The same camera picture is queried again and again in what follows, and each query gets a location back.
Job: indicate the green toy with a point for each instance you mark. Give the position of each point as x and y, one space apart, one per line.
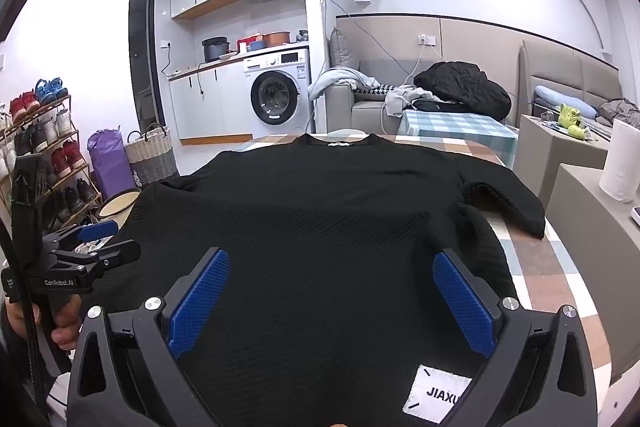
570 117

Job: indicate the long grey counter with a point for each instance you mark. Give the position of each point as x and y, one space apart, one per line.
590 257

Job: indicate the white lower cabinets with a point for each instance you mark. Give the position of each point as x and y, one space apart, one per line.
215 102

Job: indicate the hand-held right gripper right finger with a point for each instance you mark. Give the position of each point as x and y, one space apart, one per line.
462 302

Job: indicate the person's left hand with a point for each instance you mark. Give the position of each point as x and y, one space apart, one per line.
67 324

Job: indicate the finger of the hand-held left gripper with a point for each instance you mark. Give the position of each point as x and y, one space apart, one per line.
100 230
117 253

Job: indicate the round cream basin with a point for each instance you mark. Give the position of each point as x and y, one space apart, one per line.
115 207

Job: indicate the houndstooth cloth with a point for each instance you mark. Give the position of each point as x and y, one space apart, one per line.
372 90

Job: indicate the flat white device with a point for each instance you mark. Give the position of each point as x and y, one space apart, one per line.
636 216

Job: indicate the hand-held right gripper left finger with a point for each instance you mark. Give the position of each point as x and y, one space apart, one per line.
200 297

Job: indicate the grey garment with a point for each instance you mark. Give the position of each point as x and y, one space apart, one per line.
405 99

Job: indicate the purple bag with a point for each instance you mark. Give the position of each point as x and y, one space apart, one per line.
110 162

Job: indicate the dark cooking pot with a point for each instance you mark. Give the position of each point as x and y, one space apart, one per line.
215 49

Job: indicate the blue pillow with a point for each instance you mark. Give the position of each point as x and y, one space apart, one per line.
560 99

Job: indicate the reddish brown pot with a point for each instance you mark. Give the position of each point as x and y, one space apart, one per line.
276 38

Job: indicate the shoe rack with shoes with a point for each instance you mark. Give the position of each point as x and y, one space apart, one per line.
60 157

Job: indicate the woven laundry basket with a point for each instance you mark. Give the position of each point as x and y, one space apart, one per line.
150 157

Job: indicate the light blue-grey garment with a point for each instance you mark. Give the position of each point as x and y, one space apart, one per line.
335 79

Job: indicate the white paper towel roll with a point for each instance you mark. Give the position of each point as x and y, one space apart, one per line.
620 162

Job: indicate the white washing machine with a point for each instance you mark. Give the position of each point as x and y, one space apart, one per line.
275 97

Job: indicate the grey clothes pile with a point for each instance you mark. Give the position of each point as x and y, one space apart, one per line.
620 112

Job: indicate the grey sofa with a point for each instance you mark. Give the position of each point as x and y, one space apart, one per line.
345 107

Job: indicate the black knit sweater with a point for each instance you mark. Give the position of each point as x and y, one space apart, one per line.
310 232

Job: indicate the small grey cabinet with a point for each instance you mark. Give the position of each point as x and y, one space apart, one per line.
555 167

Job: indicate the brown checked tablecloth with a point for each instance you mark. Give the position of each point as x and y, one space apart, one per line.
545 267

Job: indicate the black puffer jacket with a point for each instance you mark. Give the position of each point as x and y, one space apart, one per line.
465 89

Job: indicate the grey padded headboard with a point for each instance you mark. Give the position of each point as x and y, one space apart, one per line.
575 72

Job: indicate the dark door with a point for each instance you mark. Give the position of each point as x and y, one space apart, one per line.
142 67

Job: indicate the red box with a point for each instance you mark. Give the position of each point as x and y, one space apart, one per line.
246 45

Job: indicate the blue checked tablecloth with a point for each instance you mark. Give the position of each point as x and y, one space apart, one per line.
460 132

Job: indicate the white wall outlet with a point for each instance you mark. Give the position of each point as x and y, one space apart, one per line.
426 39

